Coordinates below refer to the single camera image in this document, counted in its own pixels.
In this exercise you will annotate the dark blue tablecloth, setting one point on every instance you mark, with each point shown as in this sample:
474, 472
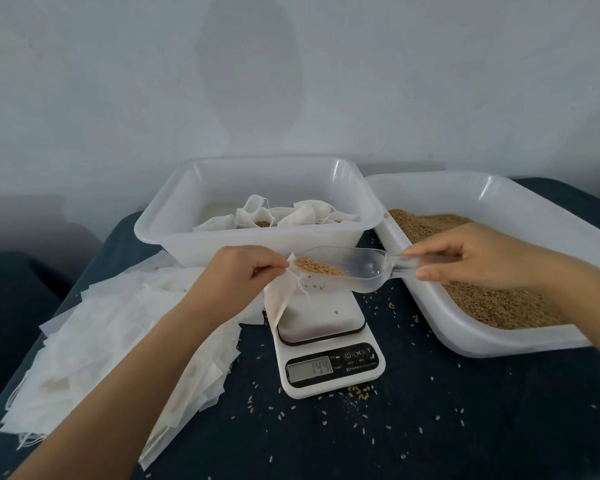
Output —
10, 325
460, 425

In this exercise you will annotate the person's right hand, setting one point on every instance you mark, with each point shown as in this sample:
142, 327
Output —
490, 257

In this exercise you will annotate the clear plastic scoop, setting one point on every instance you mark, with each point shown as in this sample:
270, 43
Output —
365, 263

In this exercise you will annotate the white tray of grain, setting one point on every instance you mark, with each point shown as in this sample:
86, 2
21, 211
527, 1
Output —
450, 340

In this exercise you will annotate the person's left forearm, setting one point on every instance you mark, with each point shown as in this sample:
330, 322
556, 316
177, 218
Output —
100, 405

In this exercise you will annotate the white mesh bag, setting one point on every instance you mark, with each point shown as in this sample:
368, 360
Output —
280, 295

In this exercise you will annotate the pile of white bags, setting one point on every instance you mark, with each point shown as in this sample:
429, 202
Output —
90, 340

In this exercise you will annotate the brown grain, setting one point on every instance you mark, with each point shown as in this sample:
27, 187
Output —
500, 307

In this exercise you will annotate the white digital kitchen scale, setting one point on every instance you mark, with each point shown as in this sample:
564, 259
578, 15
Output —
330, 365

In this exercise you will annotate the person's left hand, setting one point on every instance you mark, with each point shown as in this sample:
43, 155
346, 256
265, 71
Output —
230, 280

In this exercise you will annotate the white plastic tub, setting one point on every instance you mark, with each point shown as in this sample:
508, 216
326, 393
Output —
180, 235

